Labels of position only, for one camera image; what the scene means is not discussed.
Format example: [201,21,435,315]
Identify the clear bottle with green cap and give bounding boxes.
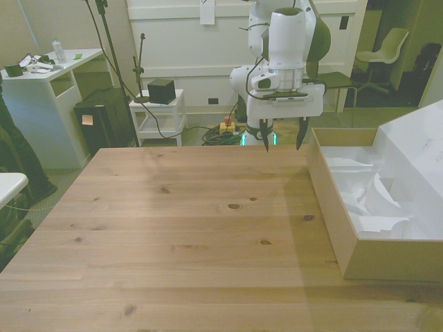
[51,35,68,65]

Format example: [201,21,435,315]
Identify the white paper sheet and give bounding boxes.
[199,0,216,26]

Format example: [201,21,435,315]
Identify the long black hanging cable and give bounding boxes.
[81,0,182,140]

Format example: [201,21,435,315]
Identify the black microphone stand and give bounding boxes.
[132,33,152,105]

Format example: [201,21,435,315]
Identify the black cube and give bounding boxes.
[147,78,174,106]

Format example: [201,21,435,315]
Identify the dark chair with metal legs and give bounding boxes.
[303,16,359,112]

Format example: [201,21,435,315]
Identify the white crumpled paper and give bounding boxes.
[318,145,433,241]

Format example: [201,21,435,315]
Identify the yellow emergency stop box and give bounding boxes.
[219,116,237,136]

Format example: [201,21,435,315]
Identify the black floor case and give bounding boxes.
[73,89,135,157]

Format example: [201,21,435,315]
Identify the white rounded tabletop edge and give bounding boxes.
[0,172,29,209]

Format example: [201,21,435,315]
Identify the bundle of floor cables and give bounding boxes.
[201,124,247,147]

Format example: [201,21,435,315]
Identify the tall black tripod stand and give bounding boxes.
[93,0,141,148]

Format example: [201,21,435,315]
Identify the cardboard box with hinged lid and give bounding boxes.
[306,100,443,283]

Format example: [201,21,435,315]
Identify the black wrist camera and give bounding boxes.
[262,90,314,104]

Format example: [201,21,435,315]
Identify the white side table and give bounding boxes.
[128,89,190,147]

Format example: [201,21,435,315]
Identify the white swivel chair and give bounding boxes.
[355,27,410,94]

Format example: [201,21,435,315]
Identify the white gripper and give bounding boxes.
[246,84,327,154]

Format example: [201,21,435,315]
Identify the white desk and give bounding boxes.
[0,48,116,170]

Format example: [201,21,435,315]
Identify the white handheld device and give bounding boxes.
[25,62,53,75]

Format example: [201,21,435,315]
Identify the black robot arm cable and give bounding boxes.
[237,20,271,102]

